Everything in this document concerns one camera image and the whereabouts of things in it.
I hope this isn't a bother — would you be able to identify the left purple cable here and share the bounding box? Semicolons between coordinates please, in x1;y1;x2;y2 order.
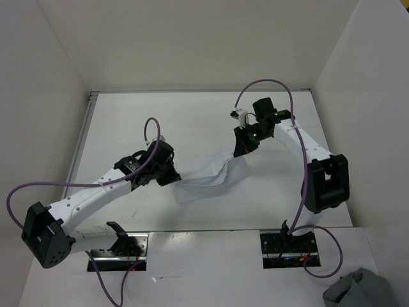
6;118;162;307

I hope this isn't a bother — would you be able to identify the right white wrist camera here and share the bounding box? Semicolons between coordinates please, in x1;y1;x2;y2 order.
230;109;249;129

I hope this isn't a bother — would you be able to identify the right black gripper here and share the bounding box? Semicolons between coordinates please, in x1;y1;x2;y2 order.
234;123;270;157

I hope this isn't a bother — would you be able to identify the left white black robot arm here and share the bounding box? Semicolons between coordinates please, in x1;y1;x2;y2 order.
22;140;181;269

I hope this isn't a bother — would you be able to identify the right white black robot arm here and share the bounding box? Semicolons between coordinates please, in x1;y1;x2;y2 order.
230;98;350;251

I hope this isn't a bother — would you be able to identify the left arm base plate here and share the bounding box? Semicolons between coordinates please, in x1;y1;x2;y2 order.
90;232;150;272

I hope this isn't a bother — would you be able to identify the white skirt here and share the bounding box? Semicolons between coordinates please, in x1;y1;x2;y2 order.
173;150;251;204

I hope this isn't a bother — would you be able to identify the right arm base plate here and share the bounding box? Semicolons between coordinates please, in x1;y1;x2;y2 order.
259;230;321;269

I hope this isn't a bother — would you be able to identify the grey cloth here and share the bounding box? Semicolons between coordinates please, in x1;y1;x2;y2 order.
323;268;399;307

